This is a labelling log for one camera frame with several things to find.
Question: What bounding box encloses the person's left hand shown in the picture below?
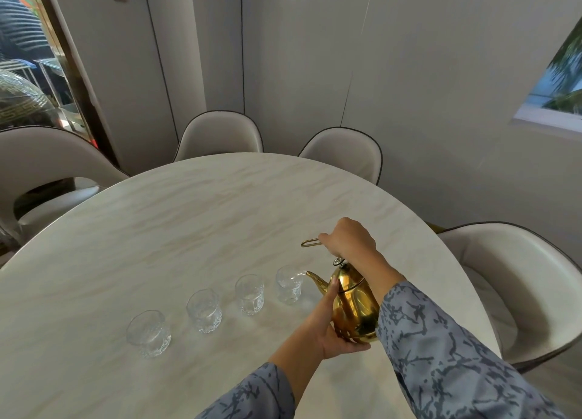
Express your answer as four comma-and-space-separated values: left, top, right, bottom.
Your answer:
312, 277, 373, 361

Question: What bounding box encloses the person's right hand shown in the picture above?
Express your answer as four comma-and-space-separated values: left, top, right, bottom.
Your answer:
317, 217, 378, 263

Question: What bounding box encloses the gold metal teapot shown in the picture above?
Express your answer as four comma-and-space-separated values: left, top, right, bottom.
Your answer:
301, 237, 382, 344

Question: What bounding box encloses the clear textured glass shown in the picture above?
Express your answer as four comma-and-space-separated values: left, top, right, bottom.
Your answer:
275, 264, 304, 306
125, 309, 172, 358
186, 289, 223, 334
235, 274, 266, 317

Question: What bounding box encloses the person's left forearm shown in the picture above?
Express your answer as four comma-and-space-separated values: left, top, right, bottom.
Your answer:
195, 323, 326, 419

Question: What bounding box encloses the person's right forearm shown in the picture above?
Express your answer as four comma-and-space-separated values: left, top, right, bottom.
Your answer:
345, 246, 567, 419

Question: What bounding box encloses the beige upholstered chair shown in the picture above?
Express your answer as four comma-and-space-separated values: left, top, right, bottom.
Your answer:
173, 110, 264, 163
0, 126, 130, 247
436, 221, 582, 374
298, 126, 384, 186

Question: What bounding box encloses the white marble table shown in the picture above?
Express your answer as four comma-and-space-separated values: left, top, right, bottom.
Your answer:
0, 152, 503, 419

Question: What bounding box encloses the grey metal table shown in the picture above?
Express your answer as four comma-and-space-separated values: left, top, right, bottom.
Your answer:
34, 57, 76, 115

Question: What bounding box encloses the large dark lidded jar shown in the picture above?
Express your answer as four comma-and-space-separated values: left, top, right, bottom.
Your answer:
0, 68, 58, 131

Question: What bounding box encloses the stack of black chairs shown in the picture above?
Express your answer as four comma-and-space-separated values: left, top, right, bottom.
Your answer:
0, 0, 58, 63

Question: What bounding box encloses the wall window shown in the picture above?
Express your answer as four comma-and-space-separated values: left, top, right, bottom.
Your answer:
511, 23, 582, 138

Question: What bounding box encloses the gold door frame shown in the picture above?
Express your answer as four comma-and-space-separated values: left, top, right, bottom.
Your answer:
27, 0, 121, 165

